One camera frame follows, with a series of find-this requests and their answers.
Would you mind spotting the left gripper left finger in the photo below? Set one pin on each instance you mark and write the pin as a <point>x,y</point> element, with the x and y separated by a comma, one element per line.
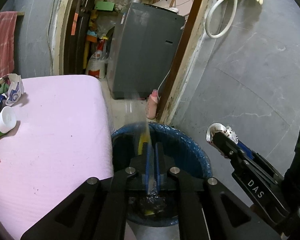
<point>97,209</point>

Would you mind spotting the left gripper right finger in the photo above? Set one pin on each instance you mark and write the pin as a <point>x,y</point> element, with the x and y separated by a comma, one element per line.
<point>207,209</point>

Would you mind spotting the yellow clear plastic wrapper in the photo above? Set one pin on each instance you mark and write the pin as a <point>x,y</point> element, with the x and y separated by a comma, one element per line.
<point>135,115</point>

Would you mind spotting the green tube white cap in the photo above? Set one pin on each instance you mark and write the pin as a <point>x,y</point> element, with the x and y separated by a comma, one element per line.
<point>8,120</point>

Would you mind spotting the blue-lined trash bin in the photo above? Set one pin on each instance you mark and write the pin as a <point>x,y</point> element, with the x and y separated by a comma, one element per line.
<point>171,148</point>

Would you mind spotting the pink floral table cloth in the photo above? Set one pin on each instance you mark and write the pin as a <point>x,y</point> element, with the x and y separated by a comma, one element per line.
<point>61,139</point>

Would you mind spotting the pink bottle on floor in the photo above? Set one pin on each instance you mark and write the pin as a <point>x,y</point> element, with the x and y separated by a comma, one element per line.
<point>152,103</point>

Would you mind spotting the white red rice sack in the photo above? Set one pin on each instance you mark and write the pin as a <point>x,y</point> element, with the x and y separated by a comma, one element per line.
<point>97,63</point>

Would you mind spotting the white blue crumpled wrapper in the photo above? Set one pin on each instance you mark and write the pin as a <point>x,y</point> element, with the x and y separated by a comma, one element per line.
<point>11,89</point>

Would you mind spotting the grey washing machine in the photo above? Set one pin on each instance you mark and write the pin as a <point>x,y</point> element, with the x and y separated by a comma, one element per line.
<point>142,49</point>

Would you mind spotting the red checked cloth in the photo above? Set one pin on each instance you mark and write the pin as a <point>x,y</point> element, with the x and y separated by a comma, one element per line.
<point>7,28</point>

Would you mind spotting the green box on shelf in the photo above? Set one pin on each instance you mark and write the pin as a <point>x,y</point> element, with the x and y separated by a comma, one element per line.
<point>104,6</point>

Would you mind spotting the dark wooden door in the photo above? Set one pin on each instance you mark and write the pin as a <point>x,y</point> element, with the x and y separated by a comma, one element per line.
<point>75,35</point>

